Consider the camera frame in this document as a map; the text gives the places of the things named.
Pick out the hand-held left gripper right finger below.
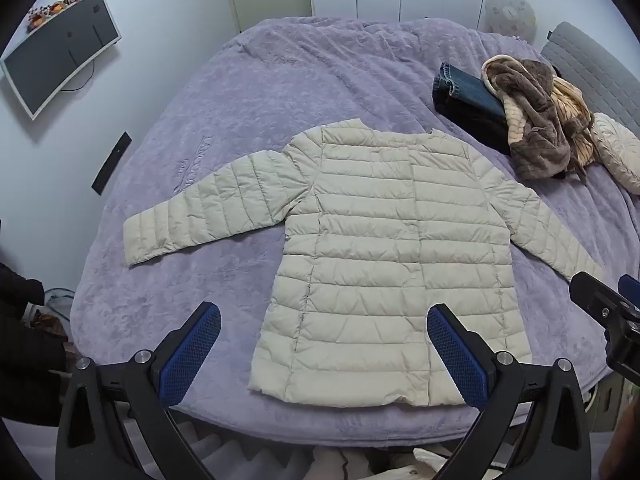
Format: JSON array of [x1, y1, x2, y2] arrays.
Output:
[[426, 302, 593, 480]]

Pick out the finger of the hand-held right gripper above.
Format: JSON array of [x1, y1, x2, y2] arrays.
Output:
[[570, 271, 640, 333], [618, 274, 640, 308]]

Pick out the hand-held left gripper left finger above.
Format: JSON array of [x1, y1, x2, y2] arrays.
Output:
[[55, 301, 222, 480]]

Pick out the cream puffer jacket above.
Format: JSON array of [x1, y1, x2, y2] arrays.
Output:
[[122, 118, 606, 407]]

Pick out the dark cloth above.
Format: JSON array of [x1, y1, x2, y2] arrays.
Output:
[[0, 260, 68, 427]]

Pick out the brown and cream plush robe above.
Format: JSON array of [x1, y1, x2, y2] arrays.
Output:
[[481, 55, 596, 181]]

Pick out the folded black garment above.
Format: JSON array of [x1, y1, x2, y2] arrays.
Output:
[[434, 92, 513, 157]]

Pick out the grey quilted headboard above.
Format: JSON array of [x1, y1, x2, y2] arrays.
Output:
[[541, 21, 640, 136]]

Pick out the folded blue jeans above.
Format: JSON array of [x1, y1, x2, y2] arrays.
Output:
[[432, 61, 508, 121]]

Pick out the purple embossed blanket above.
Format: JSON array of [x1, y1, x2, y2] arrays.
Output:
[[70, 15, 640, 448]]

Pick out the black wall bar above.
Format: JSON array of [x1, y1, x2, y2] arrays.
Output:
[[91, 131, 132, 196]]

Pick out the black monitor cable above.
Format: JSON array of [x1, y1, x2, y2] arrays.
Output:
[[62, 60, 97, 92]]

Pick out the curved wall monitor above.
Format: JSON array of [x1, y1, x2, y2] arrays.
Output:
[[0, 0, 122, 121]]

